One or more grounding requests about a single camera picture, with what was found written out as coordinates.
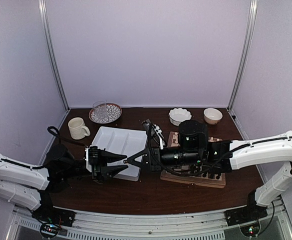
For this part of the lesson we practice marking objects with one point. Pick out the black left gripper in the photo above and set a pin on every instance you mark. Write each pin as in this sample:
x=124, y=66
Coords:
x=98, y=171

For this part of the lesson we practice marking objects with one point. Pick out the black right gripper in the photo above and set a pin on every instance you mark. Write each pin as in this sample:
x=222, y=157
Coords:
x=155, y=159

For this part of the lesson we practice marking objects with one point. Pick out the white plastic compartment tray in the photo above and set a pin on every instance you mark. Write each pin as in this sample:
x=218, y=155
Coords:
x=123, y=142

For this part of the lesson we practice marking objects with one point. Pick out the dark knight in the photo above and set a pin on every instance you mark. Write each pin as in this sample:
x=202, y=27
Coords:
x=211, y=176

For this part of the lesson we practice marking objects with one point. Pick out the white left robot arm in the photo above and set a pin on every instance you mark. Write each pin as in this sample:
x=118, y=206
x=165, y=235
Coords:
x=30, y=185

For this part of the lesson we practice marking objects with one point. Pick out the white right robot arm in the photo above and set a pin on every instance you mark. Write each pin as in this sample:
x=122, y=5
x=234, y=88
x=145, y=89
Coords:
x=228, y=155

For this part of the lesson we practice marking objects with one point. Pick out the cream ribbed mug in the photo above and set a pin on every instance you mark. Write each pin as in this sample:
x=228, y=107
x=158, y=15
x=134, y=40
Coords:
x=77, y=128

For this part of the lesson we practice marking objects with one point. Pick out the patterned ceramic plate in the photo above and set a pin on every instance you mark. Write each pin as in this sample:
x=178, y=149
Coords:
x=114, y=112

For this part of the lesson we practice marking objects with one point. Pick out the clear drinking glass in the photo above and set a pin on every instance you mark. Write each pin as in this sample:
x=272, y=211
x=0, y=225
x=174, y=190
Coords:
x=100, y=109

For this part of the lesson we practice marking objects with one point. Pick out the white scalloped bowl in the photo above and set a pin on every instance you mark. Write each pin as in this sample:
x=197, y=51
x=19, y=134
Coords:
x=179, y=115

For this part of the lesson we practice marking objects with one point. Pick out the wooden chessboard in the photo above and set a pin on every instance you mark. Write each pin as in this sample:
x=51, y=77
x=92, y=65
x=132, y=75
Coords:
x=193, y=180

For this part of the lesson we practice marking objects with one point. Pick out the cream round bowl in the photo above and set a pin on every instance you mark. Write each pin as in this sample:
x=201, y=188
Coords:
x=212, y=116

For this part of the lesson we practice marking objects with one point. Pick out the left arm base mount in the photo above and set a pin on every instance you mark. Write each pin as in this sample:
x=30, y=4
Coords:
x=48, y=213

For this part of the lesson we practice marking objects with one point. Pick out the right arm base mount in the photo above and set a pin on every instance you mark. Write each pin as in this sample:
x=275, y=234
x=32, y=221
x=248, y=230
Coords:
x=250, y=212

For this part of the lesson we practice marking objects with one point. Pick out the aluminium front rail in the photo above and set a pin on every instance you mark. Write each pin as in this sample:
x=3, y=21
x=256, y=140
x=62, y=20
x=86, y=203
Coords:
x=209, y=225

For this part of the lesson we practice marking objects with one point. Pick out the left aluminium frame post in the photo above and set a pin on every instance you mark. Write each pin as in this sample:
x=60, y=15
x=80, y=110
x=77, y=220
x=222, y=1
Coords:
x=51, y=53

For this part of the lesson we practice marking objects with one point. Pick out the aluminium frame post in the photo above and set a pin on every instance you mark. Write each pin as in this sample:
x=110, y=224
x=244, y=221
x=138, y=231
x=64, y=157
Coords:
x=251, y=22
x=51, y=53

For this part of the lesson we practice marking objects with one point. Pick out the right aluminium frame post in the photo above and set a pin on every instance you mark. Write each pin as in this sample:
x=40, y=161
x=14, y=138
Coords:
x=251, y=22

